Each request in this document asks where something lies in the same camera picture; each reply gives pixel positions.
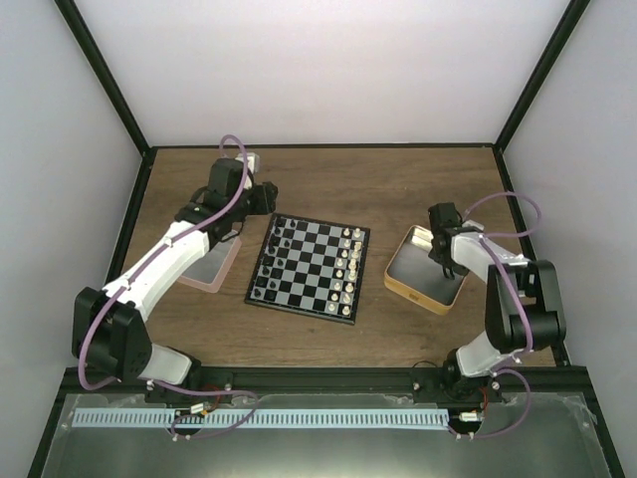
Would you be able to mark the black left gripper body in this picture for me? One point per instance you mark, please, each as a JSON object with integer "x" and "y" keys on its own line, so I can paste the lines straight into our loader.
{"x": 264, "y": 206}

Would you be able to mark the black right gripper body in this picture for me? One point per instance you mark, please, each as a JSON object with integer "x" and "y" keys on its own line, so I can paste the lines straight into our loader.
{"x": 451, "y": 265}

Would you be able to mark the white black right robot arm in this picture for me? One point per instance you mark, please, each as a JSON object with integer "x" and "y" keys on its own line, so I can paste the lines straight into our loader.
{"x": 523, "y": 309}

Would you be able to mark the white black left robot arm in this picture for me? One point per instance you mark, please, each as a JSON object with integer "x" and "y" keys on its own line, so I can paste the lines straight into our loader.
{"x": 109, "y": 330}

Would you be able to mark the magnetic chess board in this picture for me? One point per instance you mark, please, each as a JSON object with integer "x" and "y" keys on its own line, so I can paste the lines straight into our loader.
{"x": 311, "y": 262}

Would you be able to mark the gold metal tin tray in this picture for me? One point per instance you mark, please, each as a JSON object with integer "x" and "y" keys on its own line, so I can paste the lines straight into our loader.
{"x": 413, "y": 275}

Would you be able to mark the pink metal tin tray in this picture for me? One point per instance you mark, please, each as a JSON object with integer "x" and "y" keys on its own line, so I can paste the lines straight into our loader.
{"x": 208, "y": 273}

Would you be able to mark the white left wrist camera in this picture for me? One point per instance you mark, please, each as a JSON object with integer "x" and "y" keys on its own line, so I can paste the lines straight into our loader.
{"x": 254, "y": 161}

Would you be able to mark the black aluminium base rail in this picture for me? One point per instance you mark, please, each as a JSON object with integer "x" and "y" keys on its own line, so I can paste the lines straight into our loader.
{"x": 425, "y": 384}

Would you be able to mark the light blue slotted cable duct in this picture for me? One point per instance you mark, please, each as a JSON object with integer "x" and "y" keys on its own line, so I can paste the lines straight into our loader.
{"x": 419, "y": 419}

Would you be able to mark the black enclosure frame post left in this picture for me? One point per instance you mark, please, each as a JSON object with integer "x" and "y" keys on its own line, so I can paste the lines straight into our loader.
{"x": 92, "y": 52}

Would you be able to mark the black enclosure frame post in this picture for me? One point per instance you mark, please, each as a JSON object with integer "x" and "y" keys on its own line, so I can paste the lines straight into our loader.
{"x": 564, "y": 28}
{"x": 92, "y": 52}

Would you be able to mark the black enclosure frame post right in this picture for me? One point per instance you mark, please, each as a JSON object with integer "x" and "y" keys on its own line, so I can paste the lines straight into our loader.
{"x": 564, "y": 28}

